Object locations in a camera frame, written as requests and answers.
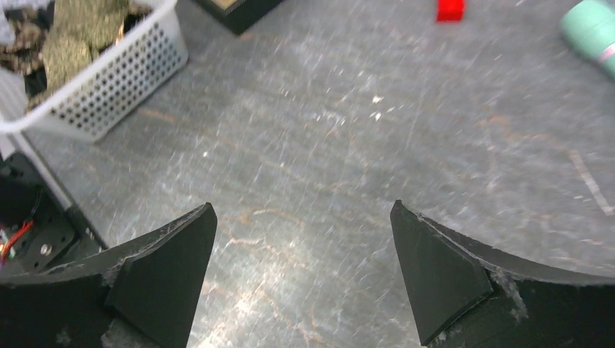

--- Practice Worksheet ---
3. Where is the white plastic basket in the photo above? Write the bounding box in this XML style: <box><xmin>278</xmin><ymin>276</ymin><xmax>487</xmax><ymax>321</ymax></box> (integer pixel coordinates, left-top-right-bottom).
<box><xmin>0</xmin><ymin>0</ymin><xmax>189</xmax><ymax>143</ymax></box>

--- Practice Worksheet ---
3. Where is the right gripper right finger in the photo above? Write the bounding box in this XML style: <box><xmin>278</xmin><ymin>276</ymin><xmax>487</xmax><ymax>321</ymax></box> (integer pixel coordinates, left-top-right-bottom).
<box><xmin>390</xmin><ymin>200</ymin><xmax>614</xmax><ymax>347</ymax></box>

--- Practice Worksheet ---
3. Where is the olive green tie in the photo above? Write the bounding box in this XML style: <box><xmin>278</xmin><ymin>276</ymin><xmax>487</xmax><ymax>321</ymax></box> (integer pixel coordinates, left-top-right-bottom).
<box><xmin>25</xmin><ymin>1</ymin><xmax>154</xmax><ymax>111</ymax></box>

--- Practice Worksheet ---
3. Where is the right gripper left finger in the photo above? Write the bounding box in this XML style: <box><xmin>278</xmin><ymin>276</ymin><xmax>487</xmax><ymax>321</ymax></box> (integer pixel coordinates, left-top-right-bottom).
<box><xmin>1</xmin><ymin>203</ymin><xmax>218</xmax><ymax>347</ymax></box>

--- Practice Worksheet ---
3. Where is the mint green flashlight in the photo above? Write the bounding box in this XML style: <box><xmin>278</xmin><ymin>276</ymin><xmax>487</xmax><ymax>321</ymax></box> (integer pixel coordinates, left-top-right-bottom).
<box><xmin>559</xmin><ymin>0</ymin><xmax>614</xmax><ymax>79</ymax></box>

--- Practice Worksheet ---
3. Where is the red toy brick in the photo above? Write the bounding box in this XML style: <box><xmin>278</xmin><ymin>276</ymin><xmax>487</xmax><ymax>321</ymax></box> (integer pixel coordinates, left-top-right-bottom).
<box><xmin>435</xmin><ymin>0</ymin><xmax>466</xmax><ymax>22</ymax></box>

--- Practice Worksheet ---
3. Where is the brown floral tie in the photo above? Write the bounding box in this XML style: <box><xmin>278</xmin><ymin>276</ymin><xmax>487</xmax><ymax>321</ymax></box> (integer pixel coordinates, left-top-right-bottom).
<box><xmin>1</xmin><ymin>6</ymin><xmax>49</xmax><ymax>76</ymax></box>

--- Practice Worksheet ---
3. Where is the wooden tie organizer box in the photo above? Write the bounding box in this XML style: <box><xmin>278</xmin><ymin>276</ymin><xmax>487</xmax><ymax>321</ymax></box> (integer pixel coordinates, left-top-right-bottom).
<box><xmin>194</xmin><ymin>0</ymin><xmax>283</xmax><ymax>36</ymax></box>

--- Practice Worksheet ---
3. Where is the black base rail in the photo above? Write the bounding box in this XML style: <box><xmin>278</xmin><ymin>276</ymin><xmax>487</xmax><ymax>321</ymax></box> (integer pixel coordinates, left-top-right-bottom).
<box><xmin>1</xmin><ymin>152</ymin><xmax>108</xmax><ymax>278</ymax></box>

